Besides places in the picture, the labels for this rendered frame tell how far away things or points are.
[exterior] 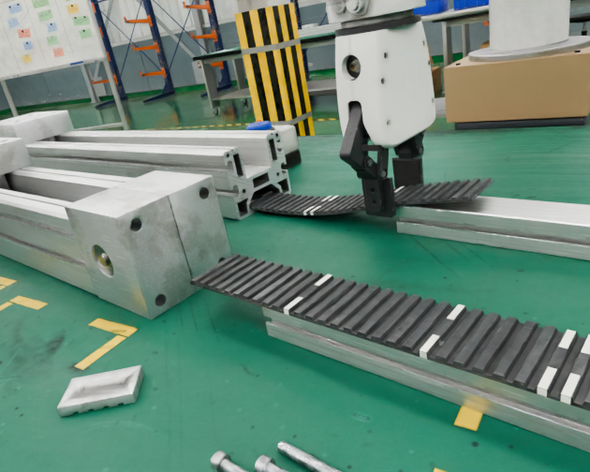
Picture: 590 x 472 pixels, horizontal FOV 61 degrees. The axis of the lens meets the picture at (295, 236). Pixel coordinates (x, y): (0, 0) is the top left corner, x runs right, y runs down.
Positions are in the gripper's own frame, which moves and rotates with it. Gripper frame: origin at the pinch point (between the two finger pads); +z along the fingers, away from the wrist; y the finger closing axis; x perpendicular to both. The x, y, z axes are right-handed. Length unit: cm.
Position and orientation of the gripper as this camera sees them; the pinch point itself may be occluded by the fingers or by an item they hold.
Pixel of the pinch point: (394, 187)
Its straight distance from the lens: 51.2
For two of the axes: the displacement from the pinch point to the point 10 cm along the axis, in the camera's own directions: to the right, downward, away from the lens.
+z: 1.8, 9.0, 3.9
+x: -7.5, -1.3, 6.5
